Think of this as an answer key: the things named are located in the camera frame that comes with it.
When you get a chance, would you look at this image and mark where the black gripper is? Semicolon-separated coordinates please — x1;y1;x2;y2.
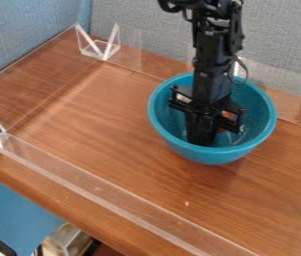
168;84;246;146

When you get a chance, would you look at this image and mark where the blue plastic bowl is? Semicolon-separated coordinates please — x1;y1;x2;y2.
147;72;278;165

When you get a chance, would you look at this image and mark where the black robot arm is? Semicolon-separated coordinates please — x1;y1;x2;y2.
157;0;244;146

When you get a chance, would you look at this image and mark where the clear acrylic front barrier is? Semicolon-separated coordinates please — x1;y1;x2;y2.
0;124;256;256

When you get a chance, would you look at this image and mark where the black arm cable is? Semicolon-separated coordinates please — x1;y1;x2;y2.
226;55;250;86

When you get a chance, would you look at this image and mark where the clear acrylic corner bracket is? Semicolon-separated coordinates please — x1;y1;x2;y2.
73;24;120;61

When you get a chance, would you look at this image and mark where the metal frame under table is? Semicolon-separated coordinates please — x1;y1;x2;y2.
33;223;92;256

